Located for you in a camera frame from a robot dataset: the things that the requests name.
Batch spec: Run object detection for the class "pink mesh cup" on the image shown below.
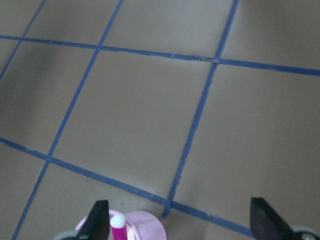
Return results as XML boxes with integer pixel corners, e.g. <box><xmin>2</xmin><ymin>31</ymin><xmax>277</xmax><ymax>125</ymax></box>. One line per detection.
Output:
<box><xmin>75</xmin><ymin>210</ymin><xmax>167</xmax><ymax>240</ymax></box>

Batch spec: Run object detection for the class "pink pen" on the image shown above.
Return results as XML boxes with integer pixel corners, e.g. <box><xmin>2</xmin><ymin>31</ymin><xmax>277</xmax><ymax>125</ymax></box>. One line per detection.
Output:
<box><xmin>110</xmin><ymin>213</ymin><xmax>128</xmax><ymax>240</ymax></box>

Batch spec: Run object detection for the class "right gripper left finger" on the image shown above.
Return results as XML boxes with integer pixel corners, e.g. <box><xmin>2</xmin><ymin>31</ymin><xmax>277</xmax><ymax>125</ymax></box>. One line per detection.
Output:
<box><xmin>56</xmin><ymin>199</ymin><xmax>111</xmax><ymax>240</ymax></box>

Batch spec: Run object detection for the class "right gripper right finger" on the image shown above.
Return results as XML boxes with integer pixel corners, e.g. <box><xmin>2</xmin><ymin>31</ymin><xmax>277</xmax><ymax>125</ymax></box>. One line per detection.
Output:
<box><xmin>250</xmin><ymin>196</ymin><xmax>320</xmax><ymax>240</ymax></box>

